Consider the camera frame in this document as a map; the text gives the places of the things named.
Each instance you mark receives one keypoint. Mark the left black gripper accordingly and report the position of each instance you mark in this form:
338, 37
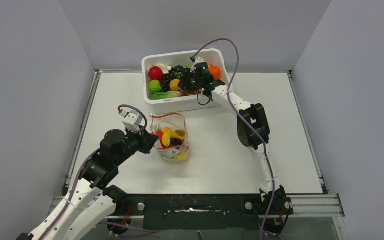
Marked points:
149, 139

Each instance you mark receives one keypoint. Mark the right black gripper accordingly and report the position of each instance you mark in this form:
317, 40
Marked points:
185, 83

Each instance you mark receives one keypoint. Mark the toy carrot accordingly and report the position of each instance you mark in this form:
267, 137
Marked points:
159, 131

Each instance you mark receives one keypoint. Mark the single yellow toy banana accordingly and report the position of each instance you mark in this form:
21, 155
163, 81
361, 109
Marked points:
168, 133

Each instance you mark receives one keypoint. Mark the clear orange-zip bag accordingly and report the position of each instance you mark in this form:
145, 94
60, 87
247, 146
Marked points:
177, 122

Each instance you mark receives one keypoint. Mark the dark purple toy grapes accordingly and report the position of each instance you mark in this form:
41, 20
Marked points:
174, 142

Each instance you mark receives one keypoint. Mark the yellow toy banana bunch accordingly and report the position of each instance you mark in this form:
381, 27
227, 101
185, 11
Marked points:
181, 156

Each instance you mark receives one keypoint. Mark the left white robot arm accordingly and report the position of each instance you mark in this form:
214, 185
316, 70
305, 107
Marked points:
99, 171

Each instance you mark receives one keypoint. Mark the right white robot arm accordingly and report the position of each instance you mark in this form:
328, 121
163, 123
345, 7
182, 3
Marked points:
252, 129

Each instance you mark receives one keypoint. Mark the white plastic food bin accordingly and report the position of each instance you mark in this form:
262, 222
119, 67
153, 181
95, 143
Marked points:
181, 103

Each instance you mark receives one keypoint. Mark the orange toy tangerine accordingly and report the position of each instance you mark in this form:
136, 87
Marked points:
215, 71

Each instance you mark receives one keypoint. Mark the black toy grapes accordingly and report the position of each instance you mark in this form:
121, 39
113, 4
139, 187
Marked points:
174, 73

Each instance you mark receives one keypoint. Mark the yellow toy lemon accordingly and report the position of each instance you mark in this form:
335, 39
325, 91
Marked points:
174, 84

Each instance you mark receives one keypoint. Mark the white toy garlic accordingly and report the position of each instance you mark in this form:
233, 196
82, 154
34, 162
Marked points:
165, 69

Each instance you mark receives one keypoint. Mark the green toy leaf vegetable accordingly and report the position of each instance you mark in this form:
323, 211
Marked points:
165, 95

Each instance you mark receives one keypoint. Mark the red toy apple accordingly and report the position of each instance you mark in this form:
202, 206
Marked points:
155, 73

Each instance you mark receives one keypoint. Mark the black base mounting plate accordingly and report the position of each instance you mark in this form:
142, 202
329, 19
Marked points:
160, 212

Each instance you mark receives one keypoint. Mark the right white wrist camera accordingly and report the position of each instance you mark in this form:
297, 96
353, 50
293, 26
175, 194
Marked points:
194, 61

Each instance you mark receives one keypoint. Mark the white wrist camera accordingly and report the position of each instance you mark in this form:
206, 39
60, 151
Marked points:
194, 61
134, 121

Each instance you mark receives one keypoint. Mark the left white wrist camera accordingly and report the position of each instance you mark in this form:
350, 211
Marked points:
134, 121

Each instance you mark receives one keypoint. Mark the aluminium table frame rail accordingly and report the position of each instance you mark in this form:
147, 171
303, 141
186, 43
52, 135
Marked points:
86, 109

